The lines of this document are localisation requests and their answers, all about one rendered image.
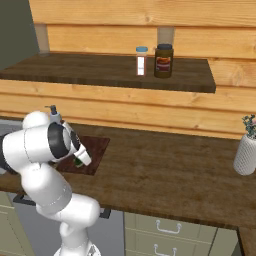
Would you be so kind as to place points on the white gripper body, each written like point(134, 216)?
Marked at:
point(83, 156)

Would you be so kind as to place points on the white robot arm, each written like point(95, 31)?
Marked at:
point(43, 186)

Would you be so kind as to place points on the green sponge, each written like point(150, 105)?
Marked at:
point(78, 162)

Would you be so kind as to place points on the dark brown cutting board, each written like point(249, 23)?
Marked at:
point(95, 150)

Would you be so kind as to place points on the grey soap dispenser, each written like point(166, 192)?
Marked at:
point(54, 116)

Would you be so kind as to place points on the grey dishwasher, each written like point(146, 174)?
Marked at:
point(110, 236)

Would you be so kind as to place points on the dark wooden shelf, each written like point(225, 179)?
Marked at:
point(100, 71)

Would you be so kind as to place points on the beige cupboard door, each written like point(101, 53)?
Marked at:
point(10, 230)

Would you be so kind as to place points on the blue-lidded white jar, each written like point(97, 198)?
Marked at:
point(141, 61)

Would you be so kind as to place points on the dark brown jar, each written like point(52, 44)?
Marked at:
point(163, 61)

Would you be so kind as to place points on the beige drawer front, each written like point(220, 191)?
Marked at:
point(196, 230)
point(190, 248)

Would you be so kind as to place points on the white vase with plant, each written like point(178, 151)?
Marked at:
point(246, 155)

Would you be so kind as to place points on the grey shelf bracket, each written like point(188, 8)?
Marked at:
point(165, 35)
point(42, 38)

